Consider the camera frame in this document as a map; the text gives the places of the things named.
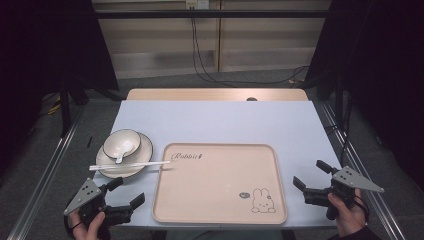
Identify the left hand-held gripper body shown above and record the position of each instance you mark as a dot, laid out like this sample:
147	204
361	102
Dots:
85	196

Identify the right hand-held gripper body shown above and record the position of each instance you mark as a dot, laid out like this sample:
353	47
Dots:
350	180

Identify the person's right hand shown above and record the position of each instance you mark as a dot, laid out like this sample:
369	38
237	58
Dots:
351	216

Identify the person's left hand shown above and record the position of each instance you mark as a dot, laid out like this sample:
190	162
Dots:
87	233

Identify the white chopstick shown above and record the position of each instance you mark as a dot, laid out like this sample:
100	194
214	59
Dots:
110	167
133	164

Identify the white ceramic spoon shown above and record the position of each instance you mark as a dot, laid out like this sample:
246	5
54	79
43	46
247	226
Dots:
124	149

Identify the white bowl with dark rim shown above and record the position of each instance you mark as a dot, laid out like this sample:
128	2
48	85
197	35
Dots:
116	140

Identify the white plate with dark rim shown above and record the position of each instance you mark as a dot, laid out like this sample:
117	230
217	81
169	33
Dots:
145	150

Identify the pink tray with rabbit print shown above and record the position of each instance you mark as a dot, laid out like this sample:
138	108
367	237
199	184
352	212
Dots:
216	186

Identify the black metal stand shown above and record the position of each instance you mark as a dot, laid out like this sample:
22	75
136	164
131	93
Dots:
65	106

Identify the pale blue table sheet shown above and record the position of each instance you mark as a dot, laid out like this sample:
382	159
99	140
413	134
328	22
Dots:
216	123

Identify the black curtain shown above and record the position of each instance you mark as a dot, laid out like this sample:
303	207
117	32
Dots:
40	46
383	66

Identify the black horizontal bar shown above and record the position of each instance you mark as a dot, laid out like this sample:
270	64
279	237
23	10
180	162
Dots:
213	14

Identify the aluminium rail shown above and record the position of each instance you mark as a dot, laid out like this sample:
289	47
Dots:
366	173
46	173

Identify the wall socket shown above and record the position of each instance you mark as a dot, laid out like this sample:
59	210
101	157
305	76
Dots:
197	4

